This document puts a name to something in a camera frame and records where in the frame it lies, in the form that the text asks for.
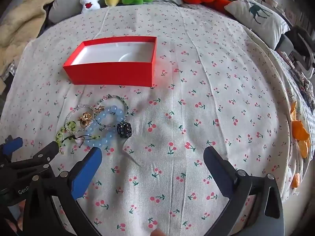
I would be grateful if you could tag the deer print pillow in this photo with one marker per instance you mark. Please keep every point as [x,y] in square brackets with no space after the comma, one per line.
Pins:
[258,19]

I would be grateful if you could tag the beige blanket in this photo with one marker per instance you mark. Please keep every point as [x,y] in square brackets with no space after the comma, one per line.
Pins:
[22,24]

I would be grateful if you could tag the white plush toy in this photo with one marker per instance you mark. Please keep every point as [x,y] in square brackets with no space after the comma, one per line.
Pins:
[89,1]

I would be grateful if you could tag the cherry print bedsheet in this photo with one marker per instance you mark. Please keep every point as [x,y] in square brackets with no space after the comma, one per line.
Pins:
[196,91]

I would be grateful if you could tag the red cardboard box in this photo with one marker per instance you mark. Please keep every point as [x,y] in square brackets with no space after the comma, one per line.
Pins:
[110,75]

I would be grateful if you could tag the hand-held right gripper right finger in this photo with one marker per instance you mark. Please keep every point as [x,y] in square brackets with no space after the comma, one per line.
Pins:
[216,167]

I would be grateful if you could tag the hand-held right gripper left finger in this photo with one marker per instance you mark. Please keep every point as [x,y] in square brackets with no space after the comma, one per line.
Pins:
[86,172]

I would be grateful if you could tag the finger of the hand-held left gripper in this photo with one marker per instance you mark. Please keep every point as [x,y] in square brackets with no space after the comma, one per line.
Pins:
[46,152]
[13,143]

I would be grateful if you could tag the small gold pink earring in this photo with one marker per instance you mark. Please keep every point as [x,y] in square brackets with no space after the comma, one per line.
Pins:
[100,108]

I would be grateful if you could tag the orange patterned quilt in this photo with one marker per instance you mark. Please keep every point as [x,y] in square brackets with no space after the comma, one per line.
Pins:
[299,132]

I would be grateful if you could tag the grey office chair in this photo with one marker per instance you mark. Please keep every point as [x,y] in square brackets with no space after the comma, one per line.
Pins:
[300,46]

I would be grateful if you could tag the gold knot earring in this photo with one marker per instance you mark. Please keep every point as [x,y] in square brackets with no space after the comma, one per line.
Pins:
[85,120]

